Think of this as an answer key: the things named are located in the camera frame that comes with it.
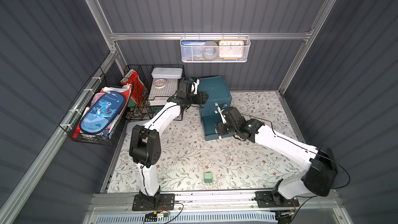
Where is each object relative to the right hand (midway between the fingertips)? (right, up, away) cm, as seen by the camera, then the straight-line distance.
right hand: (222, 122), depth 82 cm
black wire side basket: (-63, +20, -4) cm, 66 cm away
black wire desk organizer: (-39, +14, +10) cm, 42 cm away
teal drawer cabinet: (-1, +15, +7) cm, 17 cm away
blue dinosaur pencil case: (-53, +6, -16) cm, 56 cm away
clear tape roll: (-39, +24, +17) cm, 49 cm away
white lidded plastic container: (-35, +31, +20) cm, 51 cm away
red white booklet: (-59, +21, +34) cm, 72 cm away
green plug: (-8, -29, -1) cm, 30 cm away
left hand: (-9, +14, +8) cm, 18 cm away
